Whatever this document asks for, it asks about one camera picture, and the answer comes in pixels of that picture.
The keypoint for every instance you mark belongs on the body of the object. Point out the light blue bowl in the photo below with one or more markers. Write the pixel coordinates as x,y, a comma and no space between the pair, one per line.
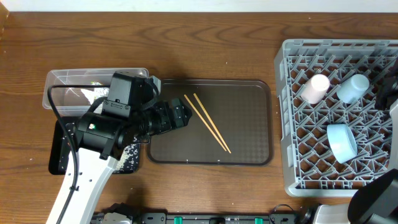
342,142

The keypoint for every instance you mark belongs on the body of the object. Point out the light blue cup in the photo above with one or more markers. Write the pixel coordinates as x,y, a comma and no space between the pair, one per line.
353,88

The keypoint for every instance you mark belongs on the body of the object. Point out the black tray bin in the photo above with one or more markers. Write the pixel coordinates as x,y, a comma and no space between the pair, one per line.
56,149

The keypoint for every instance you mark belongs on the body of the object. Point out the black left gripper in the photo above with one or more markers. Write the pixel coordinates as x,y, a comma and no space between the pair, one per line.
168,121

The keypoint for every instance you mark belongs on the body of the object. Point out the pink cup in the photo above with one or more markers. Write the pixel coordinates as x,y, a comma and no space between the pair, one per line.
315,89

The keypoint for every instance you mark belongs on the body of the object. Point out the white rice pile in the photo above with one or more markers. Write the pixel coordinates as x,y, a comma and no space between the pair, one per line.
128,163

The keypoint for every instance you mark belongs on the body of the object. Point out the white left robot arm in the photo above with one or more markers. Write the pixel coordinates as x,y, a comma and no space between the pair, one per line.
130,114

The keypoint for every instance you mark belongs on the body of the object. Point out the wooden chopstick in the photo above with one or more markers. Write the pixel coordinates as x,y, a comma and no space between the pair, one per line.
212,123
205,123

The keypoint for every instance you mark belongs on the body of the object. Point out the white paper napkin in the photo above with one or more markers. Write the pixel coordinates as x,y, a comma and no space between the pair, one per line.
87,95

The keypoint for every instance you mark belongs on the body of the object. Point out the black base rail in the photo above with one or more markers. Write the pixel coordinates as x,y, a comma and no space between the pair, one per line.
123,213

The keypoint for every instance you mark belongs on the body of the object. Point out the clear plastic bin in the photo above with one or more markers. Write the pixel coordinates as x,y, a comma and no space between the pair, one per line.
68,98

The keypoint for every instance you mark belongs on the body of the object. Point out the brown serving tray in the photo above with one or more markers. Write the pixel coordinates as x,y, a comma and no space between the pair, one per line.
240,109

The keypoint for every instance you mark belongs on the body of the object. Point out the foil snack wrapper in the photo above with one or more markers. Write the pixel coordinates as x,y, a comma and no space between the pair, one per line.
96,93

